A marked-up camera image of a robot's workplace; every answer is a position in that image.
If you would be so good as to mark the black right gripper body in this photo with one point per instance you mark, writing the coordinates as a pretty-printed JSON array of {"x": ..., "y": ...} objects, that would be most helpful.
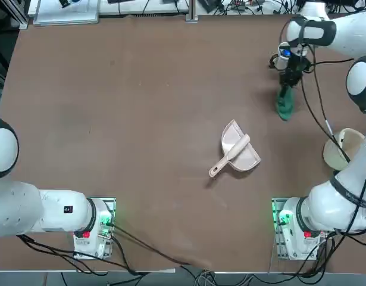
[{"x": 296, "y": 65}]

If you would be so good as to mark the green cloth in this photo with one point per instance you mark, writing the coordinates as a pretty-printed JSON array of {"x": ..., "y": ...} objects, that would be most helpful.
[{"x": 285, "y": 104}]

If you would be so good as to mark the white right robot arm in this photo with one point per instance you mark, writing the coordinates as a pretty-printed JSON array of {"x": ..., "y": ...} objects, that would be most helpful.
[{"x": 328, "y": 205}]

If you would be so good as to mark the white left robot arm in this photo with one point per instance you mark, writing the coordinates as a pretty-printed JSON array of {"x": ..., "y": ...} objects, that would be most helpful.
[{"x": 57, "y": 214}]

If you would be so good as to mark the beige waste bin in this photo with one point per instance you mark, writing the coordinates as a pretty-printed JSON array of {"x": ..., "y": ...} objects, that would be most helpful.
[{"x": 334, "y": 153}]

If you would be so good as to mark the beige dustpan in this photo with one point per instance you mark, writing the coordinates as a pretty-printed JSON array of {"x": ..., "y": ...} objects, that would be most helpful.
[{"x": 245, "y": 158}]

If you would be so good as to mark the beige hand brush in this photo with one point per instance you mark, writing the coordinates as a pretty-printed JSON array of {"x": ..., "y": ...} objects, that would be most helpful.
[{"x": 230, "y": 156}]

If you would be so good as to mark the white flat board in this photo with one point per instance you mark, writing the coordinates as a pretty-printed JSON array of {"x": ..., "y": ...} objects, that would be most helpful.
[{"x": 66, "y": 13}]

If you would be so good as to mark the aluminium profile post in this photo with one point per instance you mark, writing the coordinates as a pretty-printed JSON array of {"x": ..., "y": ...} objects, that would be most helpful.
[{"x": 192, "y": 10}]

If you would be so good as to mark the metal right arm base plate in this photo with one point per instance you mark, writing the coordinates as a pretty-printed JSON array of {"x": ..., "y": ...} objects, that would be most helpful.
[{"x": 276, "y": 235}]

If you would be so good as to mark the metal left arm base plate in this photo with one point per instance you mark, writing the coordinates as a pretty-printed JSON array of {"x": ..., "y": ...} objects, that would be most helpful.
[{"x": 109, "y": 205}]

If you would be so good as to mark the aluminium frame rail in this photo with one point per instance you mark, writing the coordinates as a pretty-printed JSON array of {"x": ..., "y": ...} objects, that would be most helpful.
[{"x": 22, "y": 15}]

